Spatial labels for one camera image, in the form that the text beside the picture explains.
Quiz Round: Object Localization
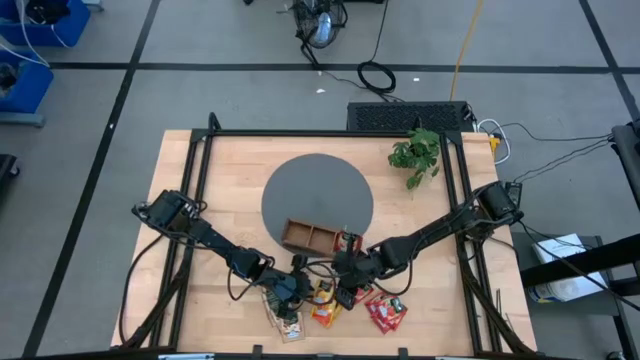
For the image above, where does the white paper box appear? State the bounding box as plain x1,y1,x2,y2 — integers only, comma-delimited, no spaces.
528,233,609,304

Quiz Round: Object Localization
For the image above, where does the yellow hanging cable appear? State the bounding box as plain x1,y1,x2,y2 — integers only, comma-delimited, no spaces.
448,0,486,102

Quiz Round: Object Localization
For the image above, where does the black wheeled object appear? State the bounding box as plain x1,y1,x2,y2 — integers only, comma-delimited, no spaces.
0,153,21,192

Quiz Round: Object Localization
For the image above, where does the beige vanilla cinnamon tea packet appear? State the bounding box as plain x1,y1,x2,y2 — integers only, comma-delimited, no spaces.
275,310,307,344
261,288,285,329

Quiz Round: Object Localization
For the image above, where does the blue storage bin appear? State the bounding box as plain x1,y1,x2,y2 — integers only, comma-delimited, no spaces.
0,0,92,49
0,49,55,115

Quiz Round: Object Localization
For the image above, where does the black perforated computer tower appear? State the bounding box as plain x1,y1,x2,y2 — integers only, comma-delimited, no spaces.
346,101,477,134

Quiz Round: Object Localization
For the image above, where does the grey round woven placemat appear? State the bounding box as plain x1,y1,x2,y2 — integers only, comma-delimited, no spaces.
260,153,375,250

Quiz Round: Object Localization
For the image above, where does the black metal table frame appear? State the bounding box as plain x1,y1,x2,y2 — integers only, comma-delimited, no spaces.
112,112,539,360

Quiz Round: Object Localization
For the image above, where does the green potted plant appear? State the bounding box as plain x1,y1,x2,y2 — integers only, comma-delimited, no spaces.
387,127,442,192

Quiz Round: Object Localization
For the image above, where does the black floor fan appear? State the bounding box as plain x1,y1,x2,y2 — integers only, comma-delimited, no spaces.
291,0,350,69

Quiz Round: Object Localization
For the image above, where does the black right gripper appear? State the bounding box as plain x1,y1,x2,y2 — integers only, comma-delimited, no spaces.
330,232,384,296

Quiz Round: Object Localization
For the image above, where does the black power adapter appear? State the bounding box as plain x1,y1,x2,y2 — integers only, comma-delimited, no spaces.
503,180,525,207

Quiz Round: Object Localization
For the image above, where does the brown wooden compartment box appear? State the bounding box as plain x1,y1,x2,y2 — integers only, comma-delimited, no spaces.
281,217,347,259

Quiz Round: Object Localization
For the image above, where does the black coiled hanging cable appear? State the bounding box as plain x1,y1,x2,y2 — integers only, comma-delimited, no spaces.
356,0,397,96

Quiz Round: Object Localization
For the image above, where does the black cart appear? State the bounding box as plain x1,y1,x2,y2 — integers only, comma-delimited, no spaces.
519,233,640,301

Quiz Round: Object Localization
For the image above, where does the white looped cable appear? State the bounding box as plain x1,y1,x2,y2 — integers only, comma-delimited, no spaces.
477,118,512,166

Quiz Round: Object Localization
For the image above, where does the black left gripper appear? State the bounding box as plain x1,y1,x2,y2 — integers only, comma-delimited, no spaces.
259,267,312,322

